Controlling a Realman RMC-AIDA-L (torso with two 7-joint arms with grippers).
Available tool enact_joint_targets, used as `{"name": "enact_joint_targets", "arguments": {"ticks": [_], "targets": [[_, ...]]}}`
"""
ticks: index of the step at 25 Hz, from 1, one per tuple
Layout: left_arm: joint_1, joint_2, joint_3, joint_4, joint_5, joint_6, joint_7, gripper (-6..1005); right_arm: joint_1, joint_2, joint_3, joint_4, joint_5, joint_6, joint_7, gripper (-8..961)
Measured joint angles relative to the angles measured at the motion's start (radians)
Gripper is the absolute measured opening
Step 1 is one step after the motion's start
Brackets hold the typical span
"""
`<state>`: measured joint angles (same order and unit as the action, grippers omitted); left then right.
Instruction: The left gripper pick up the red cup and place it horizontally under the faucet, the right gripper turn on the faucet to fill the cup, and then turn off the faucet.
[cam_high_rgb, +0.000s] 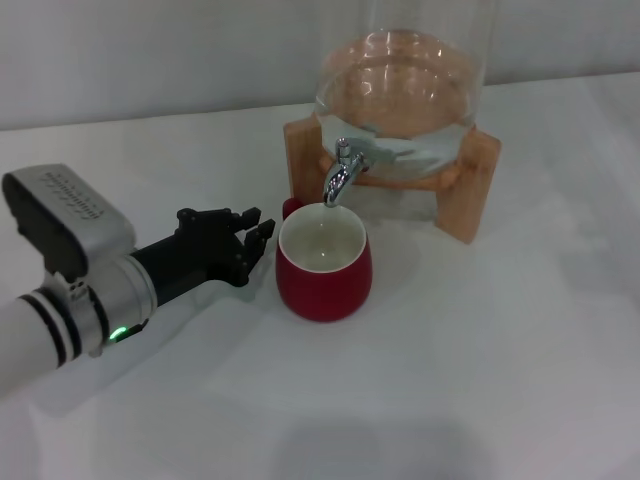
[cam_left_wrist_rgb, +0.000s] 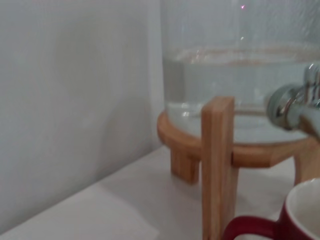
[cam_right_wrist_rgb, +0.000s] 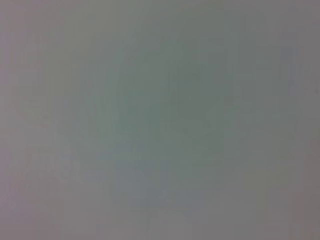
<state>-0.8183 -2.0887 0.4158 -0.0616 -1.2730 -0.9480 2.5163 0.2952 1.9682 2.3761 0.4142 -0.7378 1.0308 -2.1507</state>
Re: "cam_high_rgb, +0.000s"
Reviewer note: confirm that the glass water dispenser jar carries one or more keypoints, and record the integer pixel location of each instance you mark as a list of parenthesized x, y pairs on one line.
[(400, 75)]

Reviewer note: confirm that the chrome faucet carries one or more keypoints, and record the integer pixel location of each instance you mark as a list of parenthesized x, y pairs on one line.
[(341, 175)]

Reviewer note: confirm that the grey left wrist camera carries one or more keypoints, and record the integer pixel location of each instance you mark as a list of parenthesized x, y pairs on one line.
[(75, 215)]

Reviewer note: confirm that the red ceramic cup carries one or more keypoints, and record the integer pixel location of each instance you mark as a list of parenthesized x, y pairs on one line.
[(325, 290)]

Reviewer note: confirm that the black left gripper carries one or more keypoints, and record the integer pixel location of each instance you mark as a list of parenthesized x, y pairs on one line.
[(200, 250)]

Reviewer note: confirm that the wooden dispenser stand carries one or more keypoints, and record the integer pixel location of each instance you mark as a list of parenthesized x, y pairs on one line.
[(465, 200)]

